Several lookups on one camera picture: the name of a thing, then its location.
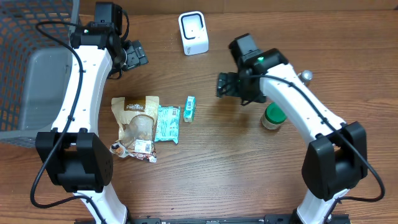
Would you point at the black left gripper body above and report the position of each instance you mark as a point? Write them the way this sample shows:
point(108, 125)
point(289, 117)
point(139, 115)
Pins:
point(135, 56)

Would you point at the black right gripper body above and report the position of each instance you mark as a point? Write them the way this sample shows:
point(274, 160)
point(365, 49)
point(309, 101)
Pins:
point(226, 84)

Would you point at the green lidded jar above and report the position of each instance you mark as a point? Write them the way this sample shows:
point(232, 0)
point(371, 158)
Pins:
point(273, 117)

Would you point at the brown snack packet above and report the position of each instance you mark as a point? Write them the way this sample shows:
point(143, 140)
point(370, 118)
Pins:
point(136, 118)

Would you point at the yellow liquid bottle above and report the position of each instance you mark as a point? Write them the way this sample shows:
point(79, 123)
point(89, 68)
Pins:
point(306, 77)

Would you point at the teal Kleenex tissue pack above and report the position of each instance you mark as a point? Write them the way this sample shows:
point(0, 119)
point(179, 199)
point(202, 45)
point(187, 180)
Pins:
point(189, 110)

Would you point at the teal snack bar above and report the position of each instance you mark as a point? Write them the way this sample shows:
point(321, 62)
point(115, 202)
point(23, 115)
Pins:
point(168, 120)

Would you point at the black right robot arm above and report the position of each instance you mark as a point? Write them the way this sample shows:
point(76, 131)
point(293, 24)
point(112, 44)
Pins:
point(336, 158)

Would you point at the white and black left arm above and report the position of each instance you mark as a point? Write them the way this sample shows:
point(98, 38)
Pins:
point(73, 155)

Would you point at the white barcode scanner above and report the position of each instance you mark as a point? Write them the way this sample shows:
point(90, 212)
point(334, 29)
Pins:
point(193, 33)

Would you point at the dark grey mesh basket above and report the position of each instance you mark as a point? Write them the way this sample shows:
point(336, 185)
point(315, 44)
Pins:
point(35, 70)

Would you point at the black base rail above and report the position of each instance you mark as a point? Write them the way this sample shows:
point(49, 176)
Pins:
point(217, 221)

